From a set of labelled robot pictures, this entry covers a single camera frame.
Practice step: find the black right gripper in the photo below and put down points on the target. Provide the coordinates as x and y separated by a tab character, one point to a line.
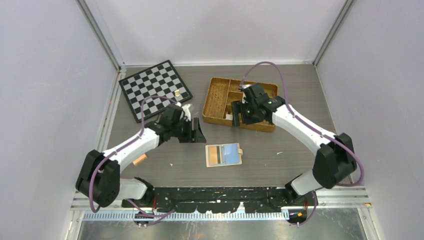
238	107

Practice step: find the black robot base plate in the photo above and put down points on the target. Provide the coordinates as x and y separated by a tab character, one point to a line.
219	200

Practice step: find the beige leather card holder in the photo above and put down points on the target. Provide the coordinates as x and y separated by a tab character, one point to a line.
231	155

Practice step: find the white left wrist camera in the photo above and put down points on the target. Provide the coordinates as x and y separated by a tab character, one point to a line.
187	111

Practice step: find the black white chessboard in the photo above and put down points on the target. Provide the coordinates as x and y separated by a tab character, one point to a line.
161	79

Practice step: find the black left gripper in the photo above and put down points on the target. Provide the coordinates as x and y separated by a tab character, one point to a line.
193	135

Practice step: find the woven wicker divided tray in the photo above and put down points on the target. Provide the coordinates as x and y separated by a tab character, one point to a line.
220	95

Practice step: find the white card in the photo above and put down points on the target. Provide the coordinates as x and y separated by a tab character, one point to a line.
229	117

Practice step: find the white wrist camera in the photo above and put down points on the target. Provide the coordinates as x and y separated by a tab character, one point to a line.
245	88
187	111

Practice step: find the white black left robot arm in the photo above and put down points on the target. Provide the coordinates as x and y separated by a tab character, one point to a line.
100	176

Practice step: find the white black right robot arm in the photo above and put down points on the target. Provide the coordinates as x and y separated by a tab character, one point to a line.
333	154

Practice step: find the red orange patterned card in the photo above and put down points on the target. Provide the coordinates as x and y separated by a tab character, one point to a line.
139	160

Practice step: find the gold card black stripe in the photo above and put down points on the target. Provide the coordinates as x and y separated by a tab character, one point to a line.
214	153

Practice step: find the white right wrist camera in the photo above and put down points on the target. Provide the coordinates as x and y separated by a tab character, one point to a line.
245	88

